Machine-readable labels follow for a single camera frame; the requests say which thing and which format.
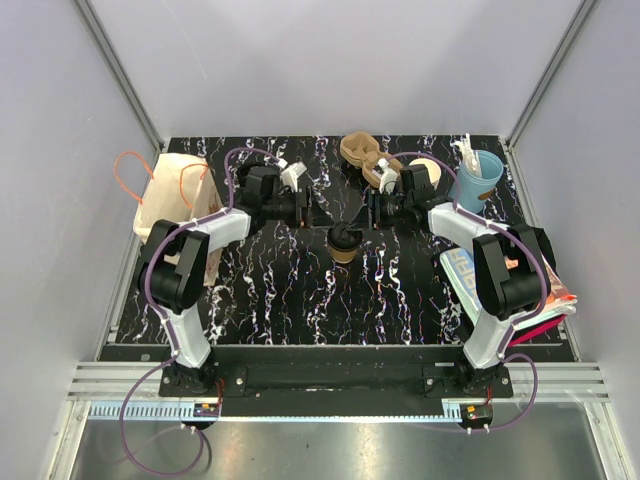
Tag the single black cup lid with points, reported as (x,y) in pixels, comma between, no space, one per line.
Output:
(339,237)

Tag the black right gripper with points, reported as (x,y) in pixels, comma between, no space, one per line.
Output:
(371,216)

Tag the blue cup holder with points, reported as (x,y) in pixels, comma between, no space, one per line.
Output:
(473,191)

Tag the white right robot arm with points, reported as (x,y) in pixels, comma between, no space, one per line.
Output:
(512,284)

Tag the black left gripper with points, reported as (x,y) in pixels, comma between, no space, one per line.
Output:
(312,215)

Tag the paper bag orange handles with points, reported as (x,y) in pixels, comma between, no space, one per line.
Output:
(181,189)

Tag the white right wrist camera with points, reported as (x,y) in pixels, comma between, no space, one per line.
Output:
(388,177)

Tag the stack of paper cups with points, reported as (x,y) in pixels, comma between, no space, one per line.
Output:
(434,170)

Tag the aluminium frame post right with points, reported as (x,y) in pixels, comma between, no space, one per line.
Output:
(568,40)

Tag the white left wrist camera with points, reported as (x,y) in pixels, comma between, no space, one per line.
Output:
(290,173)

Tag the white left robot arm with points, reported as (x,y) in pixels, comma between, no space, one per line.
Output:
(171,267)

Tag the aluminium frame post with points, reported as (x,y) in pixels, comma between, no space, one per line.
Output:
(99,36)
(568,40)

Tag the aluminium frame post left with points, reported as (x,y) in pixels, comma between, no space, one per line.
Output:
(99,36)

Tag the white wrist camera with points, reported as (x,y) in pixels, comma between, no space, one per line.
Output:
(290,173)
(388,177)

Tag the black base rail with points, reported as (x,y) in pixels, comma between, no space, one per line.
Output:
(335,381)

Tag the single brown paper cup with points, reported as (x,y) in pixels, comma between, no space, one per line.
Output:
(343,255)

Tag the wrapped stirrers in holder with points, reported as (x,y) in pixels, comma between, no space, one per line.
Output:
(470,157)

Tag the pulp cup carrier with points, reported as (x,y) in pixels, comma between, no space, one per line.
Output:
(362,150)

